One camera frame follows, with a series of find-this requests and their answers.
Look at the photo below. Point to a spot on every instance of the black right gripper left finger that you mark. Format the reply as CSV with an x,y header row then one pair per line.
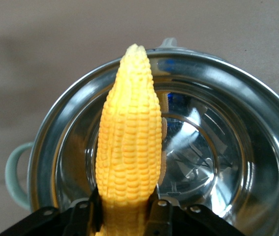
x,y
80,218

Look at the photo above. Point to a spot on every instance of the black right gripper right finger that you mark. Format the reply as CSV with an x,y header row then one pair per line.
x,y
164,218

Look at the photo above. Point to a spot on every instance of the yellow corn cob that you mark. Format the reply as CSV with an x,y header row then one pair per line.
x,y
129,137

